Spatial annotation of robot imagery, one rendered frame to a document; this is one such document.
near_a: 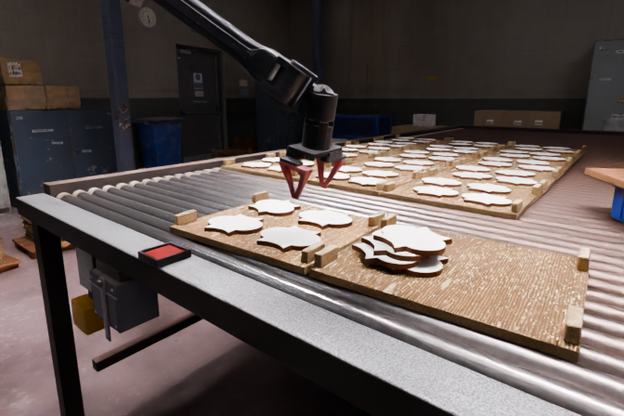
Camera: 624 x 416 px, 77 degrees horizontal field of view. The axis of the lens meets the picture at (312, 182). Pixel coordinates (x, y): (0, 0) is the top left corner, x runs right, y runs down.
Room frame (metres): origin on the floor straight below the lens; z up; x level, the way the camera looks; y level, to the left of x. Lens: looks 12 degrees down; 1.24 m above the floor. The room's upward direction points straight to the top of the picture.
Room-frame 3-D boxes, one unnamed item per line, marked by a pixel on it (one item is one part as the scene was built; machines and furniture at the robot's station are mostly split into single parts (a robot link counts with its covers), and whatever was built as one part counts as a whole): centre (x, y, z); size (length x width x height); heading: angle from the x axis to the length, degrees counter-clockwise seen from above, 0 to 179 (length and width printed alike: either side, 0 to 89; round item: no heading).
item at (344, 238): (0.94, 0.08, 0.93); 0.41 x 0.35 x 0.02; 54
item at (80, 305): (1.00, 0.61, 0.74); 0.09 x 0.08 x 0.24; 51
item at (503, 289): (0.69, -0.26, 0.93); 0.41 x 0.35 x 0.02; 54
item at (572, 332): (0.47, -0.34, 0.95); 0.06 x 0.02 x 0.03; 144
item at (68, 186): (2.90, -0.36, 0.90); 4.04 x 0.06 x 0.10; 141
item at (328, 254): (0.70, -0.03, 0.95); 0.06 x 0.02 x 0.03; 144
